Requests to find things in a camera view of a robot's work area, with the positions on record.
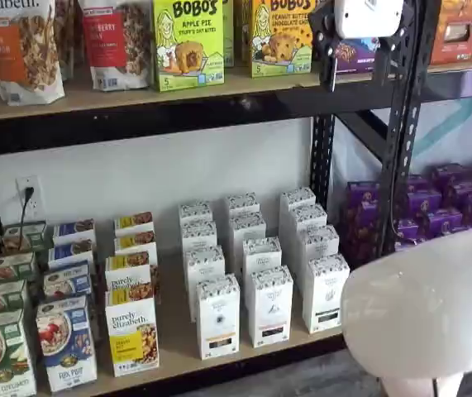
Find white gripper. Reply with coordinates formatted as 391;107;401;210
308;0;404;93

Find white box green strip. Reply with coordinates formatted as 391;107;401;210
302;252;350;336
297;224;341;266
288;203;329;233
279;186;317;213

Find purple Z Bar box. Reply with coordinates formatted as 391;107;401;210
333;36;380;76

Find yellow Bobo's peanut butter box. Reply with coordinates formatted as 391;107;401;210
250;0;314;79

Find orange snack box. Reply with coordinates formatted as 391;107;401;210
428;0;472;66

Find black metal shelf rack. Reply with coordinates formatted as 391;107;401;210
0;0;441;385
419;61;472;107

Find green Bobo's apple pie box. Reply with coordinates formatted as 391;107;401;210
151;0;226;93
221;0;236;69

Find white box pink strip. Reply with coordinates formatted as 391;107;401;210
246;265;295;349
224;191;261;220
241;236;284;275
228;211;268;270

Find white box orange strip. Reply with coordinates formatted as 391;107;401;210
178;200;214;228
180;219;218;254
195;273;241;361
183;244;226;324

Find yellow purely elizabeth box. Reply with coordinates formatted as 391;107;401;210
104;289;160;379
113;211;155;239
104;251;155;297
113;230;159;258

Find blue oatmeal box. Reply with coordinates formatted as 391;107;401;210
47;238;97;270
51;218;97;247
36;294;98;394
42;260;93;302

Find green oatmeal box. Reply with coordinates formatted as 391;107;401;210
0;250;39;287
0;308;39;397
2;220;50;256
0;279;31;320

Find red purely elizabeth granola bag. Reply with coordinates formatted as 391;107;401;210
79;0;155;93

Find orange purely elizabeth granola bag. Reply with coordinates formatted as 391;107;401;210
0;0;65;107

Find white wall outlet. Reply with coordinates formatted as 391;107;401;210
15;175;44;217

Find black plug and cord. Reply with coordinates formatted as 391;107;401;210
19;186;36;251

